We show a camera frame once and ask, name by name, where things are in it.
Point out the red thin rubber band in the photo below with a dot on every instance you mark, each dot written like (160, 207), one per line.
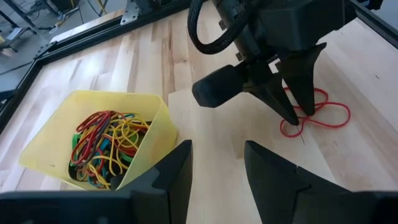
(90, 146)
(332, 126)
(93, 116)

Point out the yellow plastic bin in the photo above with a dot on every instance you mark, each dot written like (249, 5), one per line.
(56, 133)

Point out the green wide rubber band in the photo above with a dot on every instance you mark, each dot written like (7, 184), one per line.
(75, 141)

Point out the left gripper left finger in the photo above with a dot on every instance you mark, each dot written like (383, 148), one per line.
(174, 186)

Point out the large black rubber band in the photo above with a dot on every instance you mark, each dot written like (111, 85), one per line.
(73, 174)

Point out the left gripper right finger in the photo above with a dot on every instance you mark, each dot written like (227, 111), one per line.
(273, 186)

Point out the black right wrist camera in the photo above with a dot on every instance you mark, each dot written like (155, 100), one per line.
(311, 21)

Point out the black aluminium table frame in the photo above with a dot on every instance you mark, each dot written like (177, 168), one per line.
(93, 37)

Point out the grey metal bracket plate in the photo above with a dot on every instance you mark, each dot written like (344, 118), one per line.
(130, 14)

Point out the dark brown rubber band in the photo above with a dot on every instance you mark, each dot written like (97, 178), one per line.
(101, 133)

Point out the yellow thin rubber band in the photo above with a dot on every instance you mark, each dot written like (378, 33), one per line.
(99, 177)
(124, 137)

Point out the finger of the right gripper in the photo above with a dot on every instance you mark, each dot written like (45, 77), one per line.
(301, 81)
(270, 93)

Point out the black cart beam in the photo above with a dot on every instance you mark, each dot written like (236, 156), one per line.
(18, 18)

